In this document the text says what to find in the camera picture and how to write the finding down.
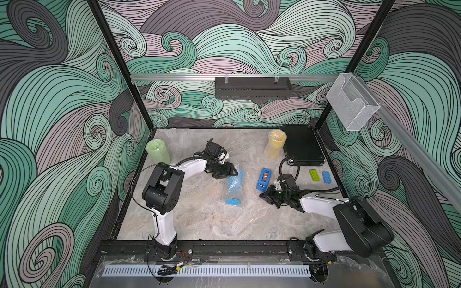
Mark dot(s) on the blue toy brick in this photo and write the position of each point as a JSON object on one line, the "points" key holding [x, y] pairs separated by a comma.
{"points": [[326, 177]]}

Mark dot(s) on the clear acrylic wall box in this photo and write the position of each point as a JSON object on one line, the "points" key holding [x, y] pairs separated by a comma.
{"points": [[352, 101]]}

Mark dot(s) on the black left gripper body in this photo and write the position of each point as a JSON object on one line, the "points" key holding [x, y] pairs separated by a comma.
{"points": [[220, 171]]}

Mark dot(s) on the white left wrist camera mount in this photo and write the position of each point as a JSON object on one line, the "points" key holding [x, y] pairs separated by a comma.
{"points": [[222, 157]]}

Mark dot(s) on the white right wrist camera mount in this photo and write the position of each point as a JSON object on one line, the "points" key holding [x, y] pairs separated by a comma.
{"points": [[278, 186]]}

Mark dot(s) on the black frame post right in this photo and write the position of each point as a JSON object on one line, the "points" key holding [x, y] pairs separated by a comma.
{"points": [[365, 44]]}

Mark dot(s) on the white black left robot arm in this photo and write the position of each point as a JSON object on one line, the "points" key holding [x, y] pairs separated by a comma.
{"points": [[163, 189]]}

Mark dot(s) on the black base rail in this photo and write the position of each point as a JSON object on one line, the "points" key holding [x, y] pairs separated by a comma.
{"points": [[201, 249]]}

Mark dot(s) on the black frame post left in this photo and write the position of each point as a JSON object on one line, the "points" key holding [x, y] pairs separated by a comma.
{"points": [[110, 39]]}

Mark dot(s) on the blue tape dispenser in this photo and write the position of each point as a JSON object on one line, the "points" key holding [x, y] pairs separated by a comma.
{"points": [[264, 180]]}

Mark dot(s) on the white slotted cable duct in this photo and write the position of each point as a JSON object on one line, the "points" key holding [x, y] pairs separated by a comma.
{"points": [[210, 271]]}

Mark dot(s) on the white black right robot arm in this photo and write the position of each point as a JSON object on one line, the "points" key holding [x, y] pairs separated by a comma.
{"points": [[362, 231]]}

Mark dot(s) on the green toy brick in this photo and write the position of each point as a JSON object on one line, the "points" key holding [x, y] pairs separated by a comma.
{"points": [[314, 175]]}

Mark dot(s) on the black wall tray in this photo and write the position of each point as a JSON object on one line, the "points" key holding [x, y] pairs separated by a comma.
{"points": [[256, 89]]}

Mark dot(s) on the black frame post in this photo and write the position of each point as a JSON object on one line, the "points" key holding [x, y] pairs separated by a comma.
{"points": [[110, 39], [365, 44]]}

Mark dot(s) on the green plastic wine glass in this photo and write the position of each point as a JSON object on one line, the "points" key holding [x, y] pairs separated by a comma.
{"points": [[157, 151]]}

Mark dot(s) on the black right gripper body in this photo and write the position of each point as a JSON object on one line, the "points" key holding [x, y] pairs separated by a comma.
{"points": [[276, 197]]}

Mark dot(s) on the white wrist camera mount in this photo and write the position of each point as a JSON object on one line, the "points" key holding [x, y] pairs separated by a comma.
{"points": [[278, 186], [222, 157]]}

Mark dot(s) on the black hard case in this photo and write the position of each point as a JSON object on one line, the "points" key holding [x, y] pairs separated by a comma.
{"points": [[302, 146]]}

